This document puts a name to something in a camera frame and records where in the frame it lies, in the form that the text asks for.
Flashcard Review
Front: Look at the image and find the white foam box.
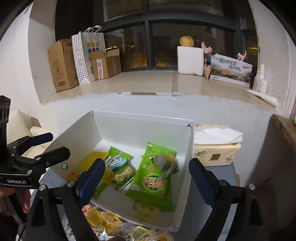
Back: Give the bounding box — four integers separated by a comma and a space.
177, 46, 204, 76

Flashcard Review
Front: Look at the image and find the blue grey table mat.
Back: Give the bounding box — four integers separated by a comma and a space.
40, 164, 237, 240

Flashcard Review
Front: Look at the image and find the white dotted paper bag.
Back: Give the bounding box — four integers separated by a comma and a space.
71, 25, 106, 85

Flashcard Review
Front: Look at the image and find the tall brown cardboard box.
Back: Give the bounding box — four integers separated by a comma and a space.
48, 39, 79, 92

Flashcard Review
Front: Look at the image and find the wooden side shelf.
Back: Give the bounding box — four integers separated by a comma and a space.
269, 114, 295, 157

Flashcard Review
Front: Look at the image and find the cream leather sofa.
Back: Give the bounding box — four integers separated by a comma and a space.
7, 109, 60, 158

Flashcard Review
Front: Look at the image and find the person left hand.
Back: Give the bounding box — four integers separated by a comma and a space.
1, 186, 31, 216

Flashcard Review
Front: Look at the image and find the green white snack packet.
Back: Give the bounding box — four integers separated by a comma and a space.
92, 147, 135, 199

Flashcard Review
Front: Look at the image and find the cartoon lid jelly cup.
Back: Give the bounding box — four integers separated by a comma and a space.
137, 230, 174, 241

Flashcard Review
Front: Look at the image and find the yellow pomelo fruit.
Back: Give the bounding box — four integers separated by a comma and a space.
179, 36, 194, 47

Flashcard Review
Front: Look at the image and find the small red jelly cup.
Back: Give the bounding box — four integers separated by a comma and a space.
81, 204, 92, 215

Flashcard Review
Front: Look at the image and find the orange yellow jelly cup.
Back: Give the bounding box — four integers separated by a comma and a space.
100, 212, 123, 233

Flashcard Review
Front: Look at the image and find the amber jelly cup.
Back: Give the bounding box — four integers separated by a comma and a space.
85, 207, 102, 226

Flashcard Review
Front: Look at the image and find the yellow tissue paper pack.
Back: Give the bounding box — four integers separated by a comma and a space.
193, 124, 243, 166

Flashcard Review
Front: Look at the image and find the white cardboard storage box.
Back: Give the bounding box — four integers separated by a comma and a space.
41, 110, 194, 232

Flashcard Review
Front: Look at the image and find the open small cardboard box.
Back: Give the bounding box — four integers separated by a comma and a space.
89, 49, 121, 80

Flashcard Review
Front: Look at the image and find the landscape printed long box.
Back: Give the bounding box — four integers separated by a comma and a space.
209, 54, 253, 88

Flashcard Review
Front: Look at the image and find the yellow snack packet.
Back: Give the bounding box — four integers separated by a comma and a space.
68, 151, 108, 181

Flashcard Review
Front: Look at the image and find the brown meat snack packet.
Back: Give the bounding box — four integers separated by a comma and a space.
92, 226, 130, 240

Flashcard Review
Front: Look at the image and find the large green snack bag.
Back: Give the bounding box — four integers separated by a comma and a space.
125, 142, 178, 212

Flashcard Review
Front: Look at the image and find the rolled white paper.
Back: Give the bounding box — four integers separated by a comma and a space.
246, 89, 278, 108

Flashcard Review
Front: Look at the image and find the white plastic bottle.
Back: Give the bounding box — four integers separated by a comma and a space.
252, 64, 268, 94

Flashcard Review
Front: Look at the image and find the pale yellow jelly cup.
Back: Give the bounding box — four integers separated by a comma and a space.
129, 225, 147, 240

